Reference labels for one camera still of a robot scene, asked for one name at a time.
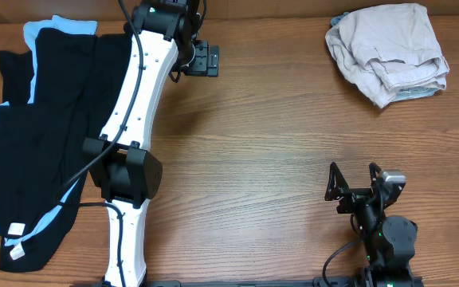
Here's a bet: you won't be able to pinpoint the beige khaki shorts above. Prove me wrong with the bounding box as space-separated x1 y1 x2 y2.
324 2 450 109

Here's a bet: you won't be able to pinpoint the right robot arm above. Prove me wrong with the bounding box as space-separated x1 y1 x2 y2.
322 163 424 287

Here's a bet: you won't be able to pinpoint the black garment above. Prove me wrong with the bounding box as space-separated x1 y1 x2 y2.
0 28 131 273

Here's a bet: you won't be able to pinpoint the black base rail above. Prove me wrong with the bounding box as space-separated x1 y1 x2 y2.
69 275 426 287

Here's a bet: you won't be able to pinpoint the light blue garment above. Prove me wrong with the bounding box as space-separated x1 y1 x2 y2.
0 15 98 247

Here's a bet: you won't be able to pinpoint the folded light blue jeans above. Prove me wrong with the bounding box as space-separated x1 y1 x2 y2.
329 11 440 103

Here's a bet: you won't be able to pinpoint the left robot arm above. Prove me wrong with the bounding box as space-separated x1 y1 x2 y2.
83 0 219 286

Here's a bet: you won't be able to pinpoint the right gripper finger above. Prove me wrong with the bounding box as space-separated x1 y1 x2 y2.
324 162 349 201
369 163 382 186

